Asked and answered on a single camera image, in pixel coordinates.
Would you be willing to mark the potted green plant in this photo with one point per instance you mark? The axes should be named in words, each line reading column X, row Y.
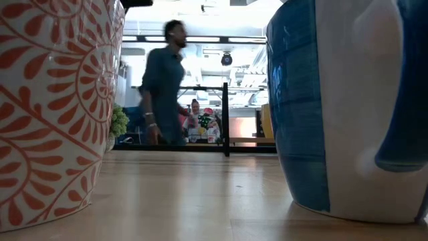
column 118, row 122

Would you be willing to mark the blue and white mug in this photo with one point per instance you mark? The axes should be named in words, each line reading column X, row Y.
column 351, row 134

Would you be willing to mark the black aluminium rig frame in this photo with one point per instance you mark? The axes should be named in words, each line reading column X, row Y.
column 167, row 147

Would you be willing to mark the orange floral pattern mug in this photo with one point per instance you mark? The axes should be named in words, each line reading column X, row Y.
column 50, row 117

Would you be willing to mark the long ceiling light bar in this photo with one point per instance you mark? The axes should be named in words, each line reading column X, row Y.
column 224, row 39

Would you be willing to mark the wooden shelf with black frame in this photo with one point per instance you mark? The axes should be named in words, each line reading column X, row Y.
column 225, row 117

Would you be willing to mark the person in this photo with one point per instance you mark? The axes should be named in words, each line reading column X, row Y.
column 195, row 108
column 164, row 87

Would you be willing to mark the black round camera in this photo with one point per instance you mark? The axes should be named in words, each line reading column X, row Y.
column 226, row 60

